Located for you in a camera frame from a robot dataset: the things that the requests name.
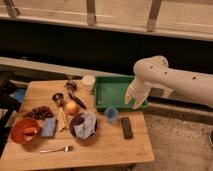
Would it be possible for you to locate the blue sponge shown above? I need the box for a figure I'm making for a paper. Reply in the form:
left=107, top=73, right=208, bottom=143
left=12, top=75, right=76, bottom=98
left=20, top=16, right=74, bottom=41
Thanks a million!
left=41, top=118, right=57, bottom=138

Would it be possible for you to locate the round metal strainer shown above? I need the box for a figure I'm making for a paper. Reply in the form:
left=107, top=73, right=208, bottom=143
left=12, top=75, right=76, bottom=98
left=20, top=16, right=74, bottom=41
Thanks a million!
left=65, top=80, right=77, bottom=91

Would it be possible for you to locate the metal cup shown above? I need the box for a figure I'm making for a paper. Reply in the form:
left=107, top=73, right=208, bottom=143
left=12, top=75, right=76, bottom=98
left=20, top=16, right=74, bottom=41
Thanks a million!
left=52, top=93, right=64, bottom=107

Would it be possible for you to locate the orange red bowl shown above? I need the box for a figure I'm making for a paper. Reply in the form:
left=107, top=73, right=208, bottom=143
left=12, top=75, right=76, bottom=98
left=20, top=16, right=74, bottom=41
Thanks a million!
left=10, top=118, right=41, bottom=145

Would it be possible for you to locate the grey blue cloth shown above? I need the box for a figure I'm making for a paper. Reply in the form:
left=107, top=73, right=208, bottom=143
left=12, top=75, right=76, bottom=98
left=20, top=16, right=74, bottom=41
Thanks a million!
left=73, top=111, right=98, bottom=140

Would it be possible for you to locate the purple bowl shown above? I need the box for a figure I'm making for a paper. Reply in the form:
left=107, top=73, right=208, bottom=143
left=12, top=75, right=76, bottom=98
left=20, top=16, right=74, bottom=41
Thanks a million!
left=69, top=111, right=99, bottom=140

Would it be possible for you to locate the bunch of dark grapes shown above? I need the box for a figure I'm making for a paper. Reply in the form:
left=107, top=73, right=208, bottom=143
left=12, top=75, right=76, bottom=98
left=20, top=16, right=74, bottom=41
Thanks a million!
left=24, top=105, right=53, bottom=120

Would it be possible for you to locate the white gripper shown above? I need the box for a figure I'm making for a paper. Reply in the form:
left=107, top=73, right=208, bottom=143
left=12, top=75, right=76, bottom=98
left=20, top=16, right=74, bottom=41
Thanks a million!
left=125, top=77, right=151, bottom=110

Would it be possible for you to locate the orange apple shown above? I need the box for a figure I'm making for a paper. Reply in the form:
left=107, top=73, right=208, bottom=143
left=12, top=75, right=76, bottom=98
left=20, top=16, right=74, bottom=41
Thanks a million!
left=65, top=101, right=79, bottom=115

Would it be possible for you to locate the black rectangular block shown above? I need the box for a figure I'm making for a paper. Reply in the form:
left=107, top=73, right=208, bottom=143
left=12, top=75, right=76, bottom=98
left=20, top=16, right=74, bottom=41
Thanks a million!
left=121, top=117, right=133, bottom=139

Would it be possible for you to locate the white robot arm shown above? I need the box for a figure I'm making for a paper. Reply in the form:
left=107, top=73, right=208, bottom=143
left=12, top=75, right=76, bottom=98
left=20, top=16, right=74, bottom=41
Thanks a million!
left=125, top=55, right=213, bottom=109

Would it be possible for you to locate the red item in bowl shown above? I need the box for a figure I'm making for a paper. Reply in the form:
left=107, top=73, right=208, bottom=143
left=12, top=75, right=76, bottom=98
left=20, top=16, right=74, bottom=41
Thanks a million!
left=22, top=127, right=38, bottom=136

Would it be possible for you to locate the pale banana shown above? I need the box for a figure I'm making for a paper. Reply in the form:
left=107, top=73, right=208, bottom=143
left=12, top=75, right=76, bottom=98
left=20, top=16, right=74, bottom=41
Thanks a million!
left=57, top=107, right=69, bottom=131

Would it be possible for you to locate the green plastic tray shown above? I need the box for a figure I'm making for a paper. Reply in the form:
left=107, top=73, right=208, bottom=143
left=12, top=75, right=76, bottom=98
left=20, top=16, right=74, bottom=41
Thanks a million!
left=93, top=75, right=150, bottom=112

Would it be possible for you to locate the small blue cup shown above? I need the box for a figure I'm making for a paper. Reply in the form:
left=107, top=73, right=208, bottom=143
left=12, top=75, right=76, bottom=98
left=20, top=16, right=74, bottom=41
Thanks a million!
left=104, top=106, right=118, bottom=123

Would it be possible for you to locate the white cup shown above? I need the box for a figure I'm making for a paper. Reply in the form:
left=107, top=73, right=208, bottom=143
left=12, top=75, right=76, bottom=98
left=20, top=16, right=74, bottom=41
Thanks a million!
left=82, top=75, right=95, bottom=92

